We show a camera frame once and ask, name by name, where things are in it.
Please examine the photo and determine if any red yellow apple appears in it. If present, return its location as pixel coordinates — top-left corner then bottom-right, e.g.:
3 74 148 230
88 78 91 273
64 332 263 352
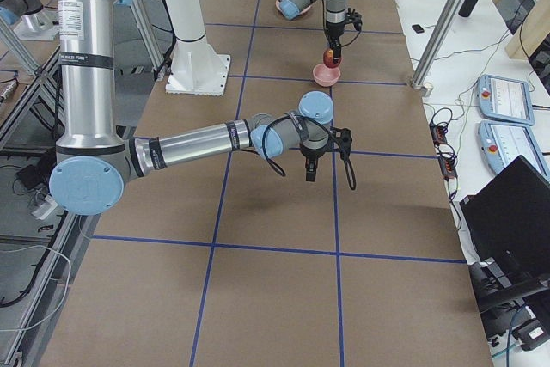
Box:
323 49 339 69

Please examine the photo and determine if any pink bowl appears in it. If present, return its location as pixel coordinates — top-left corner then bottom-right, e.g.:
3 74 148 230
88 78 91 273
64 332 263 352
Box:
312 64 341 87

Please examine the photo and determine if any pink plate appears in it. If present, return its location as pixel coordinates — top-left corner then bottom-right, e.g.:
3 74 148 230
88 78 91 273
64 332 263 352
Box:
275 0 311 20

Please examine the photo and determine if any small black square device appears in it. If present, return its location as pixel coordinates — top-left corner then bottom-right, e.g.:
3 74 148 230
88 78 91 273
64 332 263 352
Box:
412 24 425 34

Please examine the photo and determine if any black orange power strip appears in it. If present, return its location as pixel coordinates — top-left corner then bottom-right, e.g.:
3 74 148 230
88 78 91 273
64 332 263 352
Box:
429 122 458 181

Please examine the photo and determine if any upper blue teach pendant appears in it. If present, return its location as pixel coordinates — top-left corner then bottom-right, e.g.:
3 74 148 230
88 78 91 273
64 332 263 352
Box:
477 75 535 125

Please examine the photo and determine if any blue teach pendant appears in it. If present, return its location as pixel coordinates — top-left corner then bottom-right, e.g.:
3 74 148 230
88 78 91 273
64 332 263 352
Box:
477 75 535 125
478 120 549 178

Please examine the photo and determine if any lower blue teach pendant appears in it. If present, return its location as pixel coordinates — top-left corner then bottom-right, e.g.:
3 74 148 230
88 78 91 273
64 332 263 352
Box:
478 120 549 178

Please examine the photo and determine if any black laptop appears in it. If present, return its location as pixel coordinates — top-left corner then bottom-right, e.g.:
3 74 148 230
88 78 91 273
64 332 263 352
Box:
460 156 549 276

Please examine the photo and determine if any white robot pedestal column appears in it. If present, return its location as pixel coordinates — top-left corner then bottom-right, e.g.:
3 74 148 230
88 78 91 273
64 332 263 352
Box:
165 0 231 96

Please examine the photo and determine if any aluminium frame post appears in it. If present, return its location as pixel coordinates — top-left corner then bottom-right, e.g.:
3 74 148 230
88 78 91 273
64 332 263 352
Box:
0 19 41 77
410 0 464 97

